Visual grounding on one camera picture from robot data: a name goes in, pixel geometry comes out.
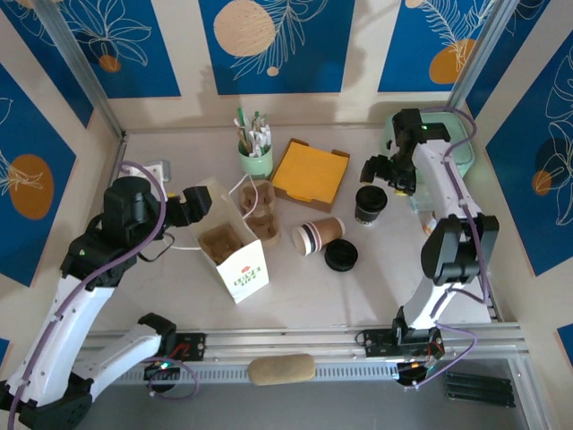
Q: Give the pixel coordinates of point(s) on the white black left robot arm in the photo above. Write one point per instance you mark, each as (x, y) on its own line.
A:
(67, 322)

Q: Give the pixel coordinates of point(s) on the aluminium back frame rail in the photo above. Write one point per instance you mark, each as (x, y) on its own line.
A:
(313, 127)

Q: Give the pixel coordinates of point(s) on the brown paper coffee cup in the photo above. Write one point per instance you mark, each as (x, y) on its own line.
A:
(331, 230)

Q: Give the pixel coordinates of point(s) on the clear plastic box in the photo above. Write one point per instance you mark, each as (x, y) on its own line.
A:
(421, 203)

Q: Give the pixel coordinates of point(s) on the orange capped bottle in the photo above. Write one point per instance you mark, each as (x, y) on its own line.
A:
(430, 226)

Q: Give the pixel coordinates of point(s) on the green white wrapped straw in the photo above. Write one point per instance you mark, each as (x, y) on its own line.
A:
(240, 117)
(256, 116)

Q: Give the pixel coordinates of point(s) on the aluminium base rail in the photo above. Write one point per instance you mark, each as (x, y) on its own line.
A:
(291, 344)

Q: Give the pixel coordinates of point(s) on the aluminium frame post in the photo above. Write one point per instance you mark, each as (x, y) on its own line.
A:
(479, 49)
(71, 49)

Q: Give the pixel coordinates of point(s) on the black controller board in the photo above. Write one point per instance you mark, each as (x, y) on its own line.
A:
(405, 374)
(154, 372)

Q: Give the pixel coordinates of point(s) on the mint green zip case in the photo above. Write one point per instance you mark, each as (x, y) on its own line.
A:
(461, 152)

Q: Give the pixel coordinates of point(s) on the yellow napkin stack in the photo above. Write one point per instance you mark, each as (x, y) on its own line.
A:
(309, 172)

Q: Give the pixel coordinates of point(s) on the white paper takeout bag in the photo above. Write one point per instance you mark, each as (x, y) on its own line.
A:
(244, 273)

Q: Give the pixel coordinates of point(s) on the black ribbed bars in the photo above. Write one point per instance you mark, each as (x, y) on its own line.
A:
(479, 389)

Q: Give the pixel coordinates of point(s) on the wooden stirrer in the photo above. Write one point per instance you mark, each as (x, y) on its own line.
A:
(244, 143)

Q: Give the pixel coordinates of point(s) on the orange napkins in tray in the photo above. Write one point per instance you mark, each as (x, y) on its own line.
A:
(342, 154)

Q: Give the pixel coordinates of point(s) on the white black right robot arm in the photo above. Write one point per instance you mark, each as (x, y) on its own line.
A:
(447, 179)

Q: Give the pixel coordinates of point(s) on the mint green utensil cup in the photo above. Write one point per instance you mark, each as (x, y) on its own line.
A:
(255, 163)

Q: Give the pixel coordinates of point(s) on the aluminium side rail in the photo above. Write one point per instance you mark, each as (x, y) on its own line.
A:
(494, 313)
(117, 157)

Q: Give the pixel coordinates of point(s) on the beige foam pad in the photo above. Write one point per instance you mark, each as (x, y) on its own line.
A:
(282, 369)

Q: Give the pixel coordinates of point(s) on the black plastic cup lid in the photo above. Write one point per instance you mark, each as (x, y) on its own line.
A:
(371, 198)
(341, 251)
(341, 268)

